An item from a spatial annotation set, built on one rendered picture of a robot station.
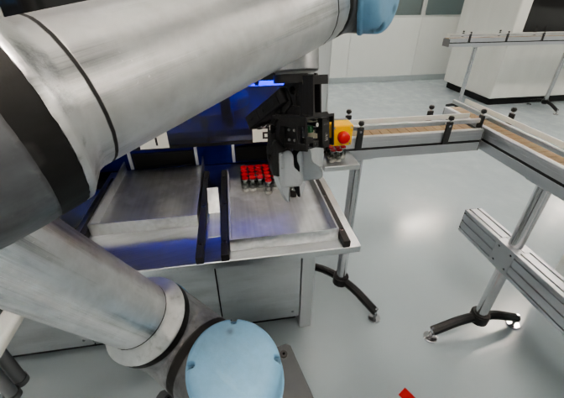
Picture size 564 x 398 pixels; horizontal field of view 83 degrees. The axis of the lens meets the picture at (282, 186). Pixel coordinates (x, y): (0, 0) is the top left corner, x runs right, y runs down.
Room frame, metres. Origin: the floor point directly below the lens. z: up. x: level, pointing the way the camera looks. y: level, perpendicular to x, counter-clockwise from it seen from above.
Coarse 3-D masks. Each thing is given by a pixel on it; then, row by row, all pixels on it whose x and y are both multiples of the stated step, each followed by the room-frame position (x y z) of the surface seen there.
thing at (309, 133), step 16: (288, 80) 0.49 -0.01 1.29; (304, 80) 0.49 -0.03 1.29; (320, 80) 0.49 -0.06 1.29; (288, 96) 0.51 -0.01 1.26; (304, 96) 0.48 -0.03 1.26; (320, 96) 0.48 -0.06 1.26; (288, 112) 0.50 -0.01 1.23; (304, 112) 0.48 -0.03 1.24; (320, 112) 0.48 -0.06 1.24; (272, 128) 0.50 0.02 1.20; (288, 128) 0.48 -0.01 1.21; (304, 128) 0.47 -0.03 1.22; (320, 128) 0.48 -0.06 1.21; (288, 144) 0.48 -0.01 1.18; (304, 144) 0.44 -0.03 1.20; (320, 144) 0.47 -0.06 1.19
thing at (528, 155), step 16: (448, 112) 1.44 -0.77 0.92; (464, 112) 1.41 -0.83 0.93; (480, 112) 1.29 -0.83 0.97; (496, 112) 1.29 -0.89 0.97; (512, 112) 1.25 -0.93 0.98; (496, 128) 1.20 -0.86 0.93; (512, 128) 1.11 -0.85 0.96; (528, 128) 1.12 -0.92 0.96; (480, 144) 1.20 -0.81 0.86; (496, 144) 1.13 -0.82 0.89; (512, 144) 1.06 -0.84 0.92; (528, 144) 1.05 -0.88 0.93; (544, 144) 0.98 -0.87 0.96; (560, 144) 0.99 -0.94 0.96; (512, 160) 1.04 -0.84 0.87; (528, 160) 0.98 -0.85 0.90; (544, 160) 0.93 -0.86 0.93; (560, 160) 0.92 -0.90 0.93; (528, 176) 0.96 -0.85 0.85; (544, 176) 0.91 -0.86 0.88; (560, 176) 0.86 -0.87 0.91; (560, 192) 0.84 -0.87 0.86
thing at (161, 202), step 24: (120, 168) 0.90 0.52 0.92; (168, 168) 0.96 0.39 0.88; (192, 168) 0.96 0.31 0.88; (120, 192) 0.81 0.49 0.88; (144, 192) 0.81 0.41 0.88; (168, 192) 0.81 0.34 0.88; (192, 192) 0.81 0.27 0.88; (96, 216) 0.66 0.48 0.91; (120, 216) 0.69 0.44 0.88; (144, 216) 0.69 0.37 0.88; (168, 216) 0.69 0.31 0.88; (192, 216) 0.65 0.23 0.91
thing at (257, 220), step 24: (240, 192) 0.81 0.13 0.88; (264, 192) 0.81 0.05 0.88; (312, 192) 0.81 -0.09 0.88; (240, 216) 0.69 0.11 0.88; (264, 216) 0.69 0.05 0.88; (288, 216) 0.69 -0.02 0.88; (312, 216) 0.69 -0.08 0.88; (240, 240) 0.56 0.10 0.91; (264, 240) 0.57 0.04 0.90; (288, 240) 0.58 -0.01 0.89; (312, 240) 0.59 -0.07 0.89
